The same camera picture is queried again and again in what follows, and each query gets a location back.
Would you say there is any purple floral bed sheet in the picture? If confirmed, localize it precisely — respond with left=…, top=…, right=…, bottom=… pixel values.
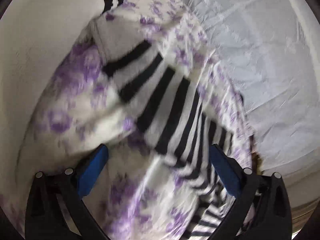
left=0, top=0, right=258, bottom=240

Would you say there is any brown folded blankets stack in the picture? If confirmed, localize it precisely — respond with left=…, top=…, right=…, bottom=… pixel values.
left=251, top=137, right=319, bottom=233

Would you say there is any black white striped sweater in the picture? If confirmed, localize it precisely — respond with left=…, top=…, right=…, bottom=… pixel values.
left=87, top=0, right=253, bottom=240

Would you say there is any white lace cover cloth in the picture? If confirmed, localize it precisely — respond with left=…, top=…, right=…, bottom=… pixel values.
left=182, top=0, right=319, bottom=207

